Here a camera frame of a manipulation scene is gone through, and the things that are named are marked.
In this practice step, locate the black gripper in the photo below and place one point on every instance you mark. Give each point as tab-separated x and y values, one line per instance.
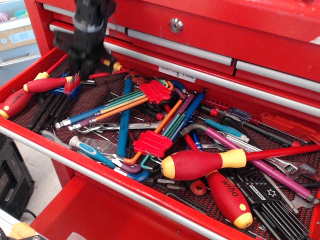
85	50

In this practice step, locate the blue Wera hex key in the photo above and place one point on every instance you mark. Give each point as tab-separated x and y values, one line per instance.
124	121

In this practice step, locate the black red small screwdriver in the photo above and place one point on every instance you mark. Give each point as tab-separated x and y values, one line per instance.
157	115

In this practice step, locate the clear blue handle screwdriver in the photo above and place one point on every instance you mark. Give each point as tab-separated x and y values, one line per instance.
241	115

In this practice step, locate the red yellow screwdriver top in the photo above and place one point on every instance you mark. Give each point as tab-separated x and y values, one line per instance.
112	66

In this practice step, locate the upper colourful hex key set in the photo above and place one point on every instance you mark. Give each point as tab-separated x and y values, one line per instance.
153	92

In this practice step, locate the large red yellow screwdriver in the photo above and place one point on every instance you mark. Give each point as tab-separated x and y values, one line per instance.
193	164

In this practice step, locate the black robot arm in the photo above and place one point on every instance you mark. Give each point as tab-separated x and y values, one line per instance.
92	15

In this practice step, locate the red tool chest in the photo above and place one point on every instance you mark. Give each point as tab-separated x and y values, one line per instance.
258	55

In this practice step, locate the silver adjustable wrench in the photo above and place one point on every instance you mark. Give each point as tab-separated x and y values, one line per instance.
294	169

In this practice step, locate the red yellow screwdriver far left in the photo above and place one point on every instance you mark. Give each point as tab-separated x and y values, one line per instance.
18	100

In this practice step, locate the white cutting tools label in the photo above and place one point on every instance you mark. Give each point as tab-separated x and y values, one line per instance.
177	74

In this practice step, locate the silver combination wrench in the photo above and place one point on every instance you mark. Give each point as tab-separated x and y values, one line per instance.
116	126

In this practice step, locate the blue holder black hex keys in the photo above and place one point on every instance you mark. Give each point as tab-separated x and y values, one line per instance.
54	106

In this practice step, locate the colourful hex key set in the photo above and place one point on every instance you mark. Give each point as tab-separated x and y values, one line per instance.
153	144
153	92

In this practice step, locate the black Torx key set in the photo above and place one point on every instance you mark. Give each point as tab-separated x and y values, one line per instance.
266	204

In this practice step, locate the red round cap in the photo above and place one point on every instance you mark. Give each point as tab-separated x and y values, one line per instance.
198	187

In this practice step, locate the red plastic tool holder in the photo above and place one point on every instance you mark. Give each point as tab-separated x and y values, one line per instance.
291	127

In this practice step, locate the chest key lock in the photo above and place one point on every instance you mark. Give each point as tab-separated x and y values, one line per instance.
176	25

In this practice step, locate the red bit holder with bits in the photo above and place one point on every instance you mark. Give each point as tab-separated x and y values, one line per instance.
72	82

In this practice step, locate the black device on floor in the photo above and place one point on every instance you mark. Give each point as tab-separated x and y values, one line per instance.
16	183

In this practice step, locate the lower colourful hex key set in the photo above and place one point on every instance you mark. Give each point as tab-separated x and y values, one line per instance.
153	144

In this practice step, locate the blue white precision screwdriver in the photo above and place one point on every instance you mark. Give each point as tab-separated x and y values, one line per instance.
90	151

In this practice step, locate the teal handle small screwdriver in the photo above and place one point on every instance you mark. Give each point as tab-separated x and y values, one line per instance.
227	129

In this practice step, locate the magenta long hex key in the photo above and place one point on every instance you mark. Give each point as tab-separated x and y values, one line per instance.
233	143

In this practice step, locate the red yellow Wiha screwdriver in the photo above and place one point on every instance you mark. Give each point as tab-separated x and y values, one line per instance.
229	200

